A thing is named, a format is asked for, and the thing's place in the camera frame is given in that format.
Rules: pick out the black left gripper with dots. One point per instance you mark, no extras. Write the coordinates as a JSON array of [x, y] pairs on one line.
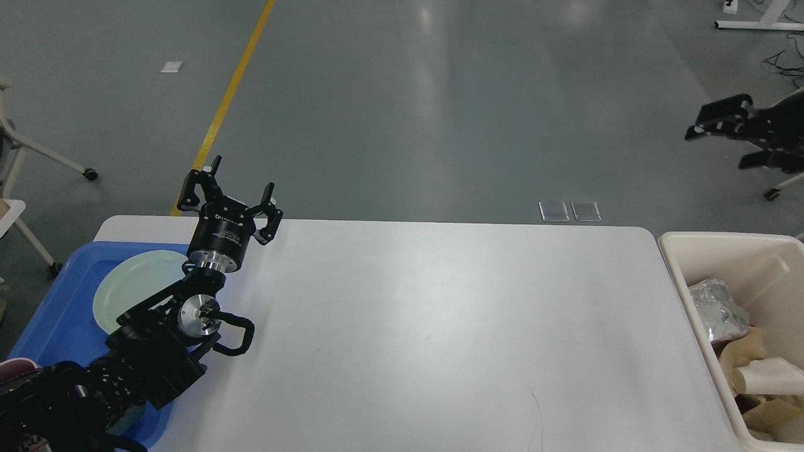
[[220, 240]]

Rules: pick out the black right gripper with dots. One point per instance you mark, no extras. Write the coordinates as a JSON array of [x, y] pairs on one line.
[[735, 118]]

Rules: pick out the light green plate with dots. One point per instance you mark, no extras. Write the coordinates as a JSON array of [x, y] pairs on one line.
[[131, 282]]

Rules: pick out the aluminium foil tray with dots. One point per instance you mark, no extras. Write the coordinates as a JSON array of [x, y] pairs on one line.
[[723, 320]]

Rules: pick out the white paper cup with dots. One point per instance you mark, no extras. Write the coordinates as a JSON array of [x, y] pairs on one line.
[[772, 376]]

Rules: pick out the brown paper bag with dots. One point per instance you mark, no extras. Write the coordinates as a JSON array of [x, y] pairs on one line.
[[763, 415]]

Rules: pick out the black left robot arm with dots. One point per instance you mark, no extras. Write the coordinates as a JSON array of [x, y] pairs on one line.
[[155, 353]]

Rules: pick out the white rolling chair right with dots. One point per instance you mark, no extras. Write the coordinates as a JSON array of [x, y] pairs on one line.
[[774, 192]]

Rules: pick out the white rolling chair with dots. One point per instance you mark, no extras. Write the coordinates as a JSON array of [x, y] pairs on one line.
[[774, 192], [27, 144]]

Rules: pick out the white table base far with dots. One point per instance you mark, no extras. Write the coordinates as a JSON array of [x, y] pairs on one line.
[[760, 16]]

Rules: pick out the beige plastic bin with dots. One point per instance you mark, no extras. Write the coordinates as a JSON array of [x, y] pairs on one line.
[[764, 275]]

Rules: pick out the white rolling chair left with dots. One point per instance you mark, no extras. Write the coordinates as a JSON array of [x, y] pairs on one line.
[[27, 144]]

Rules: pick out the blue plastic tray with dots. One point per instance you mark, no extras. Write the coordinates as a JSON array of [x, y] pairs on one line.
[[64, 327]]

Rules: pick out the small clear floor plate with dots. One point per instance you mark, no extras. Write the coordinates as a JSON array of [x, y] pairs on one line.
[[554, 212]]

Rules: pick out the pink mug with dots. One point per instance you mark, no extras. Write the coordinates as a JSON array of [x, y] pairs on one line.
[[15, 367]]

